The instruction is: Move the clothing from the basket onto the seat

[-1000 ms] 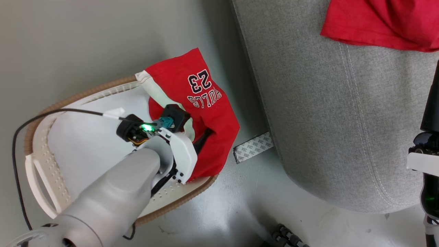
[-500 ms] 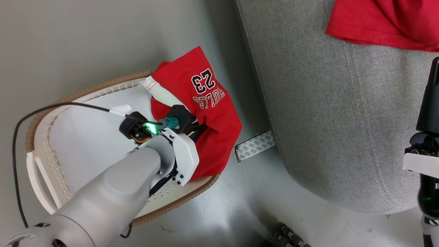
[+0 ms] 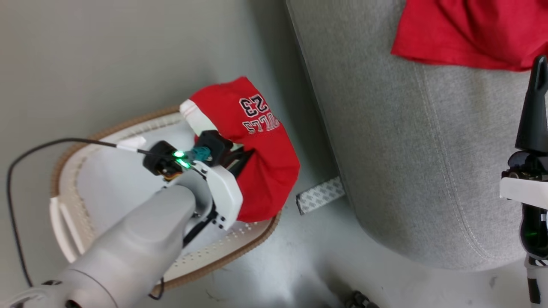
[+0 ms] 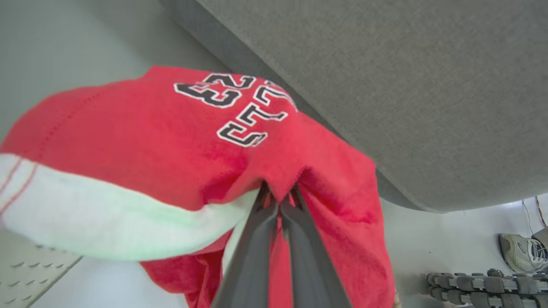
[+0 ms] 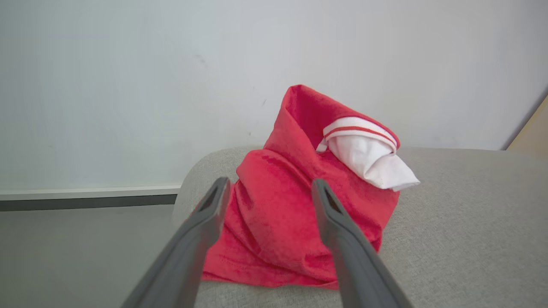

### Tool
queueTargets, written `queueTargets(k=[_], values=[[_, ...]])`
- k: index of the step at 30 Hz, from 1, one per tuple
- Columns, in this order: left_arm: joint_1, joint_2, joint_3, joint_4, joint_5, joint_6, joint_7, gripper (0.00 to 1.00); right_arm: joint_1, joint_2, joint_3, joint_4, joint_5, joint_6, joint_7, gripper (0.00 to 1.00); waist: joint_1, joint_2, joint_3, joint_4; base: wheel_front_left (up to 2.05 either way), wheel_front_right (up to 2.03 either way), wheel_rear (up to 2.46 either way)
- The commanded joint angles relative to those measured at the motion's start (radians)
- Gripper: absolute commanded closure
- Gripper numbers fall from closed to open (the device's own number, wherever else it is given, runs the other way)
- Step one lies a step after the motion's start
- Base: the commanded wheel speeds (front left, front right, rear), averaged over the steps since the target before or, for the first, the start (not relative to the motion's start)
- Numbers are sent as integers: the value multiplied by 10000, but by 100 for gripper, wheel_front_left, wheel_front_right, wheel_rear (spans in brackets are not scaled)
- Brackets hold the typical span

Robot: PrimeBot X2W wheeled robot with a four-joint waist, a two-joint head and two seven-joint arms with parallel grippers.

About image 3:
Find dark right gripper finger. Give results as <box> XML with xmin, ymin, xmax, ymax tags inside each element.
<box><xmin>515</xmin><ymin>55</ymin><xmax>548</xmax><ymax>153</ymax></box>

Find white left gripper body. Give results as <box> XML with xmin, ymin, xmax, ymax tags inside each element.
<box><xmin>165</xmin><ymin>160</ymin><xmax>244</xmax><ymax>231</ymax></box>

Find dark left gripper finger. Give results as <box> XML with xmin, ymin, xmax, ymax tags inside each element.
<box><xmin>229</xmin><ymin>151</ymin><xmax>254</xmax><ymax>178</ymax></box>
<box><xmin>226</xmin><ymin>147</ymin><xmax>256</xmax><ymax>160</ymax></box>

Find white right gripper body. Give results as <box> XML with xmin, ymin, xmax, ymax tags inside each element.
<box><xmin>500</xmin><ymin>150</ymin><xmax>548</xmax><ymax>211</ymax></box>

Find red shorts with number 23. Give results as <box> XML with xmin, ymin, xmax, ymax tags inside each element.
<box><xmin>179</xmin><ymin>76</ymin><xmax>301</xmax><ymax>223</ymax></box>

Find plain red shirt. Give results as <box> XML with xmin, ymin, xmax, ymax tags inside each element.
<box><xmin>390</xmin><ymin>0</ymin><xmax>548</xmax><ymax>72</ymax></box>

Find grey fabric sofa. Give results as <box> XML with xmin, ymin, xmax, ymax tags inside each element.
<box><xmin>284</xmin><ymin>0</ymin><xmax>548</xmax><ymax>272</ymax></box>

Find white dotted tape strip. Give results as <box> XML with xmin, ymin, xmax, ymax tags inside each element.
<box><xmin>295</xmin><ymin>176</ymin><xmax>346</xmax><ymax>216</ymax></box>

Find white basket with brown rim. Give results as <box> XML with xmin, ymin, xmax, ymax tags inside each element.
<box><xmin>49</xmin><ymin>106</ymin><xmax>283</xmax><ymax>292</ymax></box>

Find teal cable connector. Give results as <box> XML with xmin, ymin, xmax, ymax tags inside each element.
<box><xmin>190</xmin><ymin>146</ymin><xmax>213</xmax><ymax>163</ymax></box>

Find white cable label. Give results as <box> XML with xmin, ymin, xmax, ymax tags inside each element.
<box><xmin>116</xmin><ymin>136</ymin><xmax>147</xmax><ymax>153</ymax></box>

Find thin black cable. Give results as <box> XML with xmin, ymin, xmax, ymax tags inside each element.
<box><xmin>6</xmin><ymin>137</ymin><xmax>167</xmax><ymax>301</ymax></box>

